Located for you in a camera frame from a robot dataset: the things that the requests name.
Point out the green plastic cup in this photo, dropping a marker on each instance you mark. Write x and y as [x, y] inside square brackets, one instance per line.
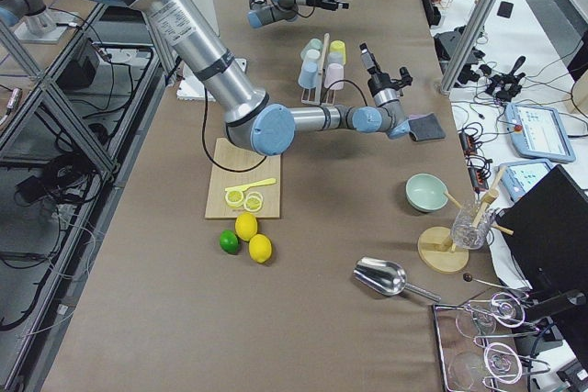
[312, 44]

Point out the pink plastic cup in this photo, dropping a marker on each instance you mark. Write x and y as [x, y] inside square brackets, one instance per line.
[334, 77]

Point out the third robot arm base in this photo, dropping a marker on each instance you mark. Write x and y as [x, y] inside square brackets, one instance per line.
[39, 25]

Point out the yellow plastic cup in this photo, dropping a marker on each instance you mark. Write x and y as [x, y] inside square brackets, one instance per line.
[338, 45]

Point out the white grey plastic cup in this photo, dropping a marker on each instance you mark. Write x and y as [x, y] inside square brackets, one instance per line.
[336, 57]

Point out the light blue plastic cup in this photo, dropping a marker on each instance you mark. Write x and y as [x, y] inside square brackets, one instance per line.
[308, 75]

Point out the wooden cup holder rack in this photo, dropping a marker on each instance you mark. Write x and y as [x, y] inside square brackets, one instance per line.
[314, 96]

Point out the grey folded cloth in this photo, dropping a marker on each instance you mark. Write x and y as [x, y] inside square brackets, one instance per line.
[425, 128]

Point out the wooden cutting board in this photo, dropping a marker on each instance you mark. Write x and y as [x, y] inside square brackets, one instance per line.
[242, 167]

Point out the mint green bowl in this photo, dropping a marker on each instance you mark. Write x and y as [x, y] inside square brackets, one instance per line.
[426, 192]

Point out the yellow plastic knife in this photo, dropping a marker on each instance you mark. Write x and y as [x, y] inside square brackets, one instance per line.
[244, 187]

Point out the lemon slice right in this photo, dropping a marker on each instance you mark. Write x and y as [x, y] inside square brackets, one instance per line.
[253, 202]

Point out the lemon slice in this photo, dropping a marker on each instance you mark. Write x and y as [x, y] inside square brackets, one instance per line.
[253, 202]
[234, 198]

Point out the lemon slice left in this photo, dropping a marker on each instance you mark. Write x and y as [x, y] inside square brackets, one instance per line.
[234, 198]

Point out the blue teach pendant upper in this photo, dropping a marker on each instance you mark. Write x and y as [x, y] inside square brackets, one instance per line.
[538, 132]

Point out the blue teach pendant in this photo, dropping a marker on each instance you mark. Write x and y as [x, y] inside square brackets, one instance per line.
[520, 177]
[538, 132]

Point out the yellow lemon upper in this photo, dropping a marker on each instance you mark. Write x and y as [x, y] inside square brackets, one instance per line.
[246, 226]

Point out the yellow lemon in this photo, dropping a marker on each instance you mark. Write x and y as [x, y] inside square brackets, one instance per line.
[260, 248]
[246, 226]

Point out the blue teach pendant lower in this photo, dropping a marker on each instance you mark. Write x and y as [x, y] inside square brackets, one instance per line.
[520, 177]

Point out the yellow lemon lower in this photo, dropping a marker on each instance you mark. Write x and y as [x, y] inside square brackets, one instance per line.
[260, 248]

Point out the clear glass mug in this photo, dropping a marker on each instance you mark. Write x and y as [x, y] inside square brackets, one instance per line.
[464, 234]

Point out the wooden mug tree stand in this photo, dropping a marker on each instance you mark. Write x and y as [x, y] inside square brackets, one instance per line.
[435, 245]

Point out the green lime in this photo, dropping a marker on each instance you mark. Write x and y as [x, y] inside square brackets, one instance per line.
[229, 242]

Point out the metal ice scoop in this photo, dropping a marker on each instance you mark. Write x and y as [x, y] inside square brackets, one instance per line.
[388, 278]

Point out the black monitor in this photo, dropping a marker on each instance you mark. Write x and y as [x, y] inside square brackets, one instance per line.
[549, 240]

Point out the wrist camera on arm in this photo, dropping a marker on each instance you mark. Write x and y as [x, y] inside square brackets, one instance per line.
[368, 59]

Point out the aluminium frame post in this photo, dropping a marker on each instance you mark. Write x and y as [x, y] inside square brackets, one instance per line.
[476, 20]

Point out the wire glass rack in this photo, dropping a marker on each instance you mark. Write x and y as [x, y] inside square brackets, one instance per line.
[475, 348]

